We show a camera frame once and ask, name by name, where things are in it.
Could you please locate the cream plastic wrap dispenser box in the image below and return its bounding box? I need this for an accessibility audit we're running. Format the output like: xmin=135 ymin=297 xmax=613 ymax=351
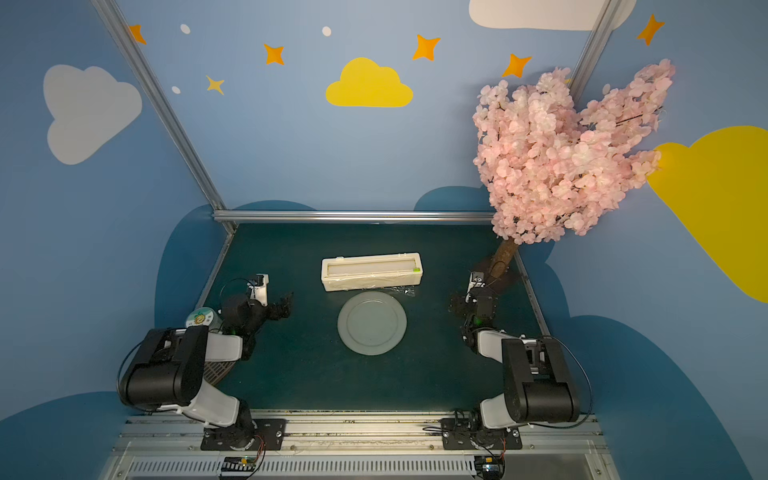
xmin=321 ymin=253 xmax=423 ymax=292

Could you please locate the grey round plate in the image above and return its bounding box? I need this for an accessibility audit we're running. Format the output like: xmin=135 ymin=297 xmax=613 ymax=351
xmin=337 ymin=291 xmax=407 ymax=356

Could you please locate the clear plastic wrap sheet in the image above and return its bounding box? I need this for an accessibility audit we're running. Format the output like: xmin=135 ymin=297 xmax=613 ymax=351
xmin=375 ymin=285 xmax=418 ymax=298

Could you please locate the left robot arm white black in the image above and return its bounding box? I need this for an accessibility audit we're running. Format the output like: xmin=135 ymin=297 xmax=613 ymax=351
xmin=117 ymin=293 xmax=293 ymax=451

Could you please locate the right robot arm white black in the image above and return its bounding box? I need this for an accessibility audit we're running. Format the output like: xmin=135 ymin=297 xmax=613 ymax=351
xmin=449 ymin=285 xmax=594 ymax=430

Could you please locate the brown slotted spatula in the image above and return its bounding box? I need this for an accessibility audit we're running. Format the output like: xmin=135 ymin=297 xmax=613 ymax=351
xmin=203 ymin=361 xmax=236 ymax=386

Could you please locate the horizontal aluminium back bar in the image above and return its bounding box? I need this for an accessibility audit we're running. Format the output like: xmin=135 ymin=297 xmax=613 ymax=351
xmin=213 ymin=210 xmax=494 ymax=224

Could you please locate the left small circuit board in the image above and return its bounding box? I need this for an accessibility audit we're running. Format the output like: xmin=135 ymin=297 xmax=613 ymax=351
xmin=218 ymin=457 xmax=257 ymax=479

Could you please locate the small circuit board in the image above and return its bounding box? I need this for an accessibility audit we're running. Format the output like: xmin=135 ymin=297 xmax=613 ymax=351
xmin=218 ymin=457 xmax=257 ymax=479
xmin=473 ymin=455 xmax=505 ymax=480

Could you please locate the pink blossom artificial tree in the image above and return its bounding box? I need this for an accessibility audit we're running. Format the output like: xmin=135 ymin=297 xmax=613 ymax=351
xmin=473 ymin=59 xmax=675 ymax=282

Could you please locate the right small circuit board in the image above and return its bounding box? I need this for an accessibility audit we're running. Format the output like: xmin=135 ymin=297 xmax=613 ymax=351
xmin=473 ymin=455 xmax=505 ymax=480

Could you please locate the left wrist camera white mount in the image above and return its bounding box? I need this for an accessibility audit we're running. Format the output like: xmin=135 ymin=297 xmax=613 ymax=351
xmin=248 ymin=274 xmax=269 ymax=307

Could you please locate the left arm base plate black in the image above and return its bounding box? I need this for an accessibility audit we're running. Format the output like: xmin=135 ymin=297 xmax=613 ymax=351
xmin=200 ymin=418 xmax=287 ymax=452

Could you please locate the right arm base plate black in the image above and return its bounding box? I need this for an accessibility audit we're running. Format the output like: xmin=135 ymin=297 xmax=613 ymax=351
xmin=437 ymin=417 xmax=523 ymax=452

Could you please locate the aluminium rail frame front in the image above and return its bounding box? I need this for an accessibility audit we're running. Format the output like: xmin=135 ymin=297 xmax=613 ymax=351
xmin=100 ymin=410 xmax=619 ymax=479

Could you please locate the right aluminium corner post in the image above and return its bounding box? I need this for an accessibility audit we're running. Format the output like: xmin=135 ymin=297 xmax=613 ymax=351
xmin=570 ymin=0 xmax=623 ymax=103

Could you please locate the aluminium corner post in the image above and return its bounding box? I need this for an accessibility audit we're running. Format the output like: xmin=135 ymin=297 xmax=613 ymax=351
xmin=91 ymin=0 xmax=227 ymax=211
xmin=570 ymin=0 xmax=623 ymax=103

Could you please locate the left aluminium corner post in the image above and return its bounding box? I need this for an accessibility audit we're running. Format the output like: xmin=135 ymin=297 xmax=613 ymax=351
xmin=91 ymin=0 xmax=227 ymax=211

